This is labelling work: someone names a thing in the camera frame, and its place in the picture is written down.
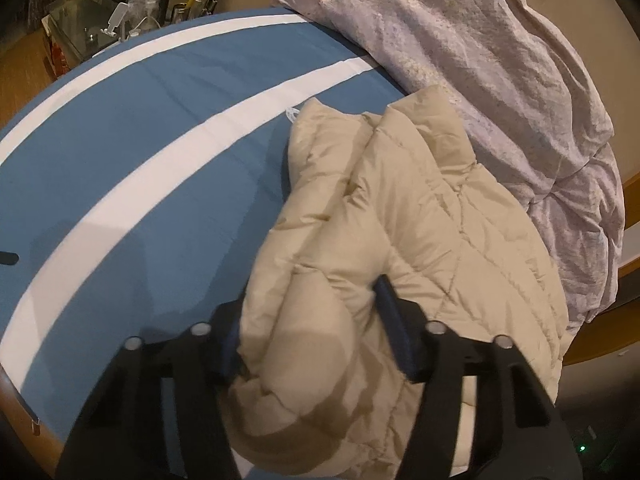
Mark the lilac crumpled duvet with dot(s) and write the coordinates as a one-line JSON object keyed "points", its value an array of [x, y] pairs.
{"points": [[490, 75]]}

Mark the small black object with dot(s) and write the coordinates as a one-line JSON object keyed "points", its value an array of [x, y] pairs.
{"points": [[9, 258]]}

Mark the blue white striped bed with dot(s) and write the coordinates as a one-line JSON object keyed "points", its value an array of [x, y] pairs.
{"points": [[150, 170]]}

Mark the clear plastic bag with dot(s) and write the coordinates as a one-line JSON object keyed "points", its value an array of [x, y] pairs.
{"points": [[142, 7]]}

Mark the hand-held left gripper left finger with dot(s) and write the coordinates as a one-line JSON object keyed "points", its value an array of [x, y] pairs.
{"points": [[231, 345]]}

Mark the white phone stand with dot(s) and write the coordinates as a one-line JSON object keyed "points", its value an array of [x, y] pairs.
{"points": [[116, 20]]}

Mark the glass top bedside table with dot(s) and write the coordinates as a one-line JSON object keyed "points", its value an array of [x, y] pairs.
{"points": [[80, 20]]}

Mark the pen holder with pens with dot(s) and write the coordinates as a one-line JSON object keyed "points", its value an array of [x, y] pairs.
{"points": [[197, 5]]}

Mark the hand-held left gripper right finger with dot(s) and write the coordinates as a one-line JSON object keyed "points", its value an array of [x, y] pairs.
{"points": [[397, 330]]}

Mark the beige puffer jacket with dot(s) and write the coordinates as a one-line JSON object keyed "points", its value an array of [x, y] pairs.
{"points": [[400, 240]]}

